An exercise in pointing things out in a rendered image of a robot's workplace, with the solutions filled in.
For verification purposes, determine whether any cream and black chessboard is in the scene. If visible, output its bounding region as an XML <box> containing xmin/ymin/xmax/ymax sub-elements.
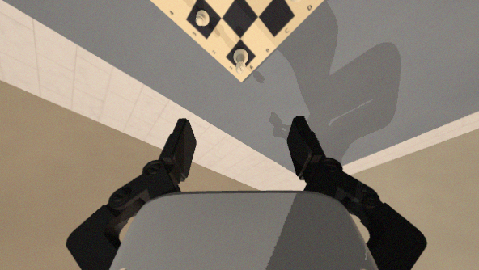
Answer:
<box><xmin>151</xmin><ymin>0</ymin><xmax>324</xmax><ymax>82</ymax></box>

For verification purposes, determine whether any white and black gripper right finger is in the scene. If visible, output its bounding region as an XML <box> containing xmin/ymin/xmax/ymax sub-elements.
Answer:
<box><xmin>287</xmin><ymin>116</ymin><xmax>427</xmax><ymax>270</ymax></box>

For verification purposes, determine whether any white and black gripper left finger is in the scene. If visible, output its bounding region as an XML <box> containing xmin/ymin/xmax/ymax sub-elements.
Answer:
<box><xmin>66</xmin><ymin>118</ymin><xmax>197</xmax><ymax>270</ymax></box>

